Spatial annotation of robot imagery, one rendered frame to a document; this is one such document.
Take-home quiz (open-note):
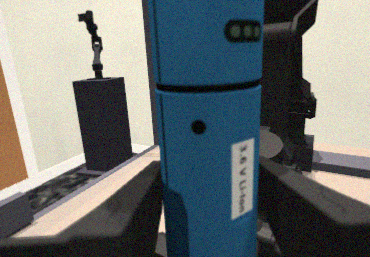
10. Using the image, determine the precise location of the blue cylindrical tool barrel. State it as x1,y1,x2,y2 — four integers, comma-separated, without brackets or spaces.
148,0,264,257

